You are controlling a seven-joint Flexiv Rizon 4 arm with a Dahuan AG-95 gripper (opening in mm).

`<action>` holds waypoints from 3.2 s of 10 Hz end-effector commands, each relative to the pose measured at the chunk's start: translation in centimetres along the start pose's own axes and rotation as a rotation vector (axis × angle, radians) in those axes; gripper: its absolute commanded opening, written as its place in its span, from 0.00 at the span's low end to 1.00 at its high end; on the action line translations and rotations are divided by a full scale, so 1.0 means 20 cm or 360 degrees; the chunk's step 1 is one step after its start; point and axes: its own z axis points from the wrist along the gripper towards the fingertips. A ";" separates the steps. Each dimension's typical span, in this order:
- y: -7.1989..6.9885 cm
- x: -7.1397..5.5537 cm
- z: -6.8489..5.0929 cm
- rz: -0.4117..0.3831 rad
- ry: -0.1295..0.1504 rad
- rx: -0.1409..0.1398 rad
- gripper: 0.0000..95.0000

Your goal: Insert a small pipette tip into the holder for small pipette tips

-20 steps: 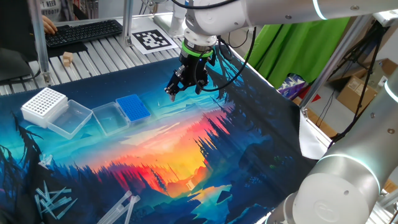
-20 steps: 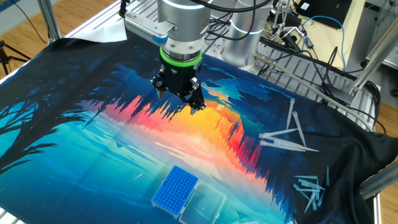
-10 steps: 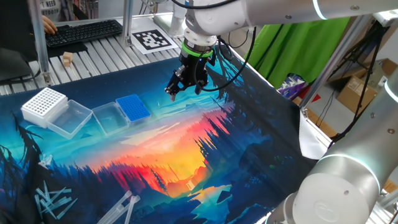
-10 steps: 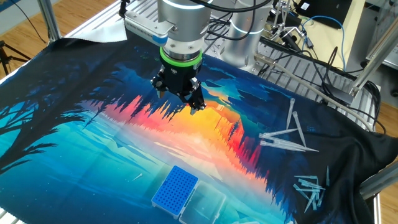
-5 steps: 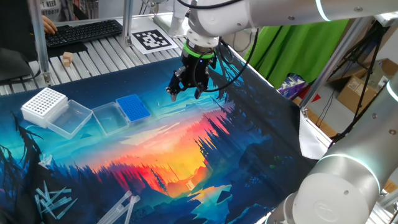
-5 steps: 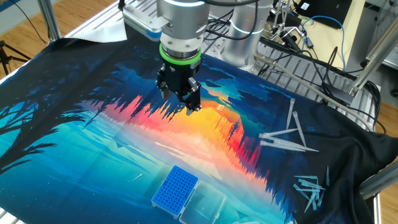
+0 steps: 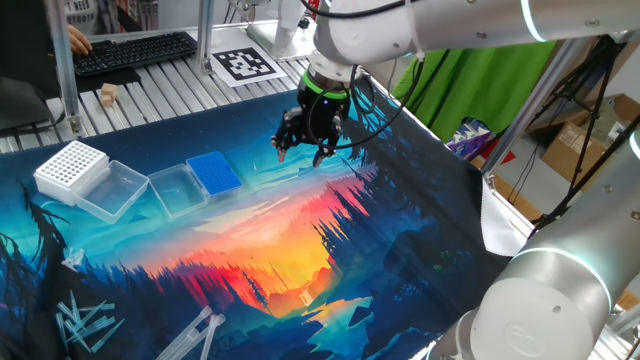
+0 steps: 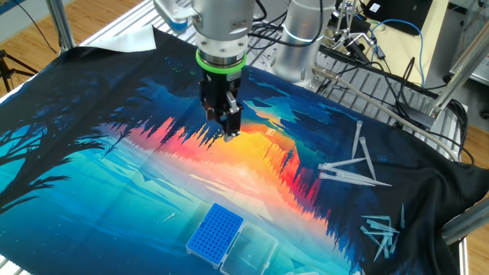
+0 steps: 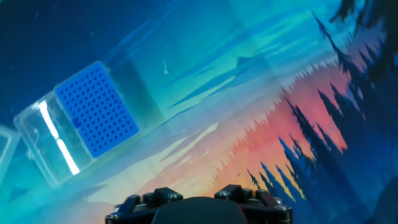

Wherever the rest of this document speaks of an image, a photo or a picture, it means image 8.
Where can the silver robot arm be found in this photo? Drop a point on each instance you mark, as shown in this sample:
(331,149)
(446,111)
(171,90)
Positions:
(221,23)

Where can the cream desk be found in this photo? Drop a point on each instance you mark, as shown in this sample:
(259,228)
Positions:
(401,49)

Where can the small clear hinged lid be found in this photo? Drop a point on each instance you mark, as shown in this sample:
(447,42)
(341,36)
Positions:
(248,252)

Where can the black laptop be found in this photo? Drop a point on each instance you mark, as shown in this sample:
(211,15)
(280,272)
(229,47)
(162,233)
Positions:
(405,11)

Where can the landscape print cloth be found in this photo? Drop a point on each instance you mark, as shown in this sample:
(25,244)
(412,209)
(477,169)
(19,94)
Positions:
(95,191)

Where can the black tripod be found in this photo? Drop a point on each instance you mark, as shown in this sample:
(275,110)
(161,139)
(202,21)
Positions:
(4,70)

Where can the white equipment cabinet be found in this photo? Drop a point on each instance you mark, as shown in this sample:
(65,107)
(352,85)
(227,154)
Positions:
(470,15)

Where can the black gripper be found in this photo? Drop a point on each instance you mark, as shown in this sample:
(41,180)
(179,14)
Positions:
(217,86)

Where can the blue pipette tip holder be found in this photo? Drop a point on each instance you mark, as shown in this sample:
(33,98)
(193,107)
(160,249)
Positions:
(214,235)

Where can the large clear pipette tip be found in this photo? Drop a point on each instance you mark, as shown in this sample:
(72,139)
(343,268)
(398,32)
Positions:
(340,163)
(357,139)
(344,179)
(367,156)
(363,178)

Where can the black flat adapter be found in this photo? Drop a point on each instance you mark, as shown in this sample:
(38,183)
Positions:
(418,116)

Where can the aluminium frame bar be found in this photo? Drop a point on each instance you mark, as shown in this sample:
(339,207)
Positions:
(470,221)

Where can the aluminium frame post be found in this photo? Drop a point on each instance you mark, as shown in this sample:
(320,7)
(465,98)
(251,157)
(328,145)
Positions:
(458,72)
(60,23)

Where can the silver metal stand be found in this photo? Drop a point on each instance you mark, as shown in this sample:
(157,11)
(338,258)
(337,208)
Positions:
(349,38)

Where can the small clear pipette tip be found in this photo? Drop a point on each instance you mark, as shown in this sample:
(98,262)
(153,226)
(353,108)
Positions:
(168,217)

